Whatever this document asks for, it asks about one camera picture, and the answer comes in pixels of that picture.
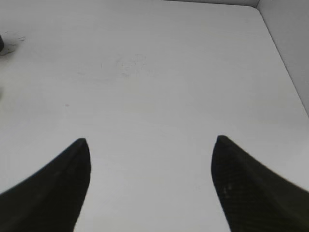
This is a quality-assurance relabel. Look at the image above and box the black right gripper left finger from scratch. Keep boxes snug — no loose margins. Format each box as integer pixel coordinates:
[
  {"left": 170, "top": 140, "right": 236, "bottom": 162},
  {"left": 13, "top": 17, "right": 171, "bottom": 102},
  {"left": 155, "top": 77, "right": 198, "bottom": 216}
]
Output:
[{"left": 0, "top": 138, "right": 91, "bottom": 232}]

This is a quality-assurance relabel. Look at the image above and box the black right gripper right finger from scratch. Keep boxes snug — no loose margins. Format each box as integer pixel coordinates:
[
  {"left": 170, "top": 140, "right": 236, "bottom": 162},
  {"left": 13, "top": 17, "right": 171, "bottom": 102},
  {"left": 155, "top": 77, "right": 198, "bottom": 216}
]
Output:
[{"left": 211, "top": 135, "right": 309, "bottom": 232}]

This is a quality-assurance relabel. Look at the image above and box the dark red wine bottle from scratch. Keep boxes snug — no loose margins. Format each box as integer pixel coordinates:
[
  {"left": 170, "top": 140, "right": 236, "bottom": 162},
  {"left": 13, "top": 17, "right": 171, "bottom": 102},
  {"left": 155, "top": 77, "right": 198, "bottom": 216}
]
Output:
[{"left": 0, "top": 36, "right": 4, "bottom": 51}]

